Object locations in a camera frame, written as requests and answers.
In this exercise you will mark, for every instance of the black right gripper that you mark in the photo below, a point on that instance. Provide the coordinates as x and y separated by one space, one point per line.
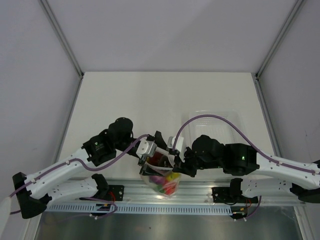
183 167

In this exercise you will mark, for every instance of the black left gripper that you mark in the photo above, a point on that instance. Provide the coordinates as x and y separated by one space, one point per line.
158 140

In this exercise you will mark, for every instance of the yellow toy banana bunch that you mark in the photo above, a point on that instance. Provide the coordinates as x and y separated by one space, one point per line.
172 176

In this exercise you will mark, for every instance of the red toy tomato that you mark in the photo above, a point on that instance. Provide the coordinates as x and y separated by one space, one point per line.
169 188

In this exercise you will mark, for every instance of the clear zip top bag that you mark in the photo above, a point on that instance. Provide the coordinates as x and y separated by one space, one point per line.
159 188

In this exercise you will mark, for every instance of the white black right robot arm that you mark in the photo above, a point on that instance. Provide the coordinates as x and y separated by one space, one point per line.
255 173

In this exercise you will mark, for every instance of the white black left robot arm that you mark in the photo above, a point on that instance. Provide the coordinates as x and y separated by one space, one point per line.
77 176

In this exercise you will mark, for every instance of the white perforated plastic basket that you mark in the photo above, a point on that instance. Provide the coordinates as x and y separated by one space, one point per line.
213 127

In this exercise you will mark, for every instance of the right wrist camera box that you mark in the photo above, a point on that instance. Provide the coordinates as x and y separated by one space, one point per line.
175 145

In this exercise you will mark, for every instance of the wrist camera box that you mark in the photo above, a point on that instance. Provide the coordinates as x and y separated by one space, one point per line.
175 145
146 149

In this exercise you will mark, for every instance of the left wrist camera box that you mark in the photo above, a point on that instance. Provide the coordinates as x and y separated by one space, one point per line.
146 149

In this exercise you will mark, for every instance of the silver aluminium front rail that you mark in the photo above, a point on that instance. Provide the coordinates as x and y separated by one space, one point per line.
272 191

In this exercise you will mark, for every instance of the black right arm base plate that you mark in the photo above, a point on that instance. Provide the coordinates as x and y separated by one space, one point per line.
223 195

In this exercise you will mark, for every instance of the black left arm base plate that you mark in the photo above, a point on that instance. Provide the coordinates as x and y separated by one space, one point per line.
115 193

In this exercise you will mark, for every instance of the white slotted cable duct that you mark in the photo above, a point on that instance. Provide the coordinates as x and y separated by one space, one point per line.
130 208

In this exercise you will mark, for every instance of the left aluminium frame post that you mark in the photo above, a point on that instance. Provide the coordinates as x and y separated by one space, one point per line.
56 27

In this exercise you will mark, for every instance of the aluminium frame post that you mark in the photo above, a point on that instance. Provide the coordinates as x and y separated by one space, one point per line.
56 27
281 35

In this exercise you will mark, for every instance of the right aluminium frame post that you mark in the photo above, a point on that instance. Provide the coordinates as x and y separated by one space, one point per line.
281 35

